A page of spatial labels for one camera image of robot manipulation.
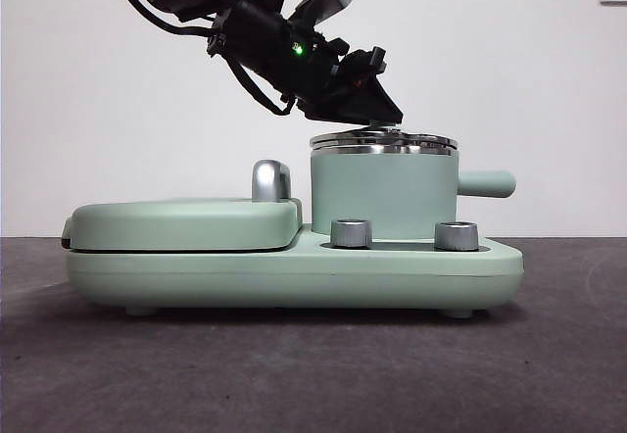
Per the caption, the glass lid with green knob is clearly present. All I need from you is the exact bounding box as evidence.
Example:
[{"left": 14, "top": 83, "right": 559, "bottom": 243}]
[{"left": 309, "top": 121, "right": 457, "bottom": 148}]

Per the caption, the mint green steamer pot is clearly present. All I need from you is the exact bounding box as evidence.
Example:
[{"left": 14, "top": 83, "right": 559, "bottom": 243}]
[{"left": 309, "top": 142, "right": 517, "bottom": 241}]

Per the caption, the silver control knob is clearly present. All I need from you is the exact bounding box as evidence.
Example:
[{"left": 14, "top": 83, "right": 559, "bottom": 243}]
[
  {"left": 433, "top": 220, "right": 480, "bottom": 252},
  {"left": 330, "top": 217, "right": 372, "bottom": 249}
]

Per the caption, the mint green breakfast maker base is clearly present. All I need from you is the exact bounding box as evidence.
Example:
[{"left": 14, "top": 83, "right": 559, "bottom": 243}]
[{"left": 64, "top": 221, "right": 527, "bottom": 318}]

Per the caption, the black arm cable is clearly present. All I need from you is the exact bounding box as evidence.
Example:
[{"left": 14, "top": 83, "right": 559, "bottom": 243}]
[
  {"left": 222, "top": 53, "right": 299, "bottom": 118},
  {"left": 119, "top": 0, "right": 219, "bottom": 38}
]

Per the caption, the green griddle cover chrome handle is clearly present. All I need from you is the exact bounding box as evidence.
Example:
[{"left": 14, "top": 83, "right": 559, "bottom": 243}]
[{"left": 61, "top": 159, "right": 305, "bottom": 253}]

